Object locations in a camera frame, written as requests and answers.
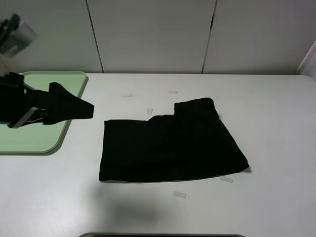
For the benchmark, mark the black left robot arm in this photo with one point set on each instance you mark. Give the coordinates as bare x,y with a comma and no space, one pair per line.
8,83

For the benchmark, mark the black short sleeve shirt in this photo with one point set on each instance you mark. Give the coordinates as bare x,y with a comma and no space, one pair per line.
190,144

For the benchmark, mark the clear tape strip front right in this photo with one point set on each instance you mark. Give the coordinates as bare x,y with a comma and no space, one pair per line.
226,179

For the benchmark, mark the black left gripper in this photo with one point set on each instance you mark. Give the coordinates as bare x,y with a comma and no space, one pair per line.
50,107

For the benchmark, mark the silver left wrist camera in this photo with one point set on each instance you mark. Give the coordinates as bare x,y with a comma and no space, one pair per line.
15,36

